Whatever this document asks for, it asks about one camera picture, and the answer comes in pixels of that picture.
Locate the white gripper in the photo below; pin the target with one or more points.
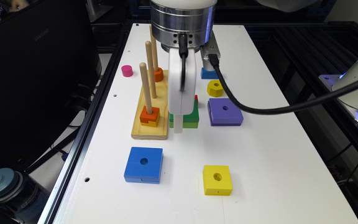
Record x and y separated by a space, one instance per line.
181 86

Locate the green square block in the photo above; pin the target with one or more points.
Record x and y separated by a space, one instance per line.
192 120

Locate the orange and yellow stacked block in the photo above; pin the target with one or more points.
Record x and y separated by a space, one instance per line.
152 119

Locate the purple square block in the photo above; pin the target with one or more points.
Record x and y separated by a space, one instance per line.
223 112

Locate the yellow octagonal block with hole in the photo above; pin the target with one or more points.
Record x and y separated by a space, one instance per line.
215 89

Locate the orange block on rear peg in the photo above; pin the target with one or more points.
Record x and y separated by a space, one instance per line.
158 75

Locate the small blue rectangular block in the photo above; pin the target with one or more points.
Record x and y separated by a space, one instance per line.
210 75

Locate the large blue square block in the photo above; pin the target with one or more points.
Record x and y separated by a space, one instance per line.
144 165

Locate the pink cylinder block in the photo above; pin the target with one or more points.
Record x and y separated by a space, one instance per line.
127 71

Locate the yellow square block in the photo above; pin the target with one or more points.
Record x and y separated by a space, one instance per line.
217 180

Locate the front wooden peg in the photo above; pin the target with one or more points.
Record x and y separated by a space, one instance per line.
145 85

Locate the wooden peg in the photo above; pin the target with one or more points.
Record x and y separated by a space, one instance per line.
148 47
154 49
145 85

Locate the rear wooden peg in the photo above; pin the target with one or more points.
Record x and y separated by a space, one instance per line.
154 49

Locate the middle wooden peg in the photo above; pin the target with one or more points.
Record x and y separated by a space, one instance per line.
148 47

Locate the black computer monitor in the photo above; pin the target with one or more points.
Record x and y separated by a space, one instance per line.
49 67

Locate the blue lidded water bottle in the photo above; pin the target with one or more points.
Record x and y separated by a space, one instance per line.
21 197

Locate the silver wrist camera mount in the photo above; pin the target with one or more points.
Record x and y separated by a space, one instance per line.
211 47

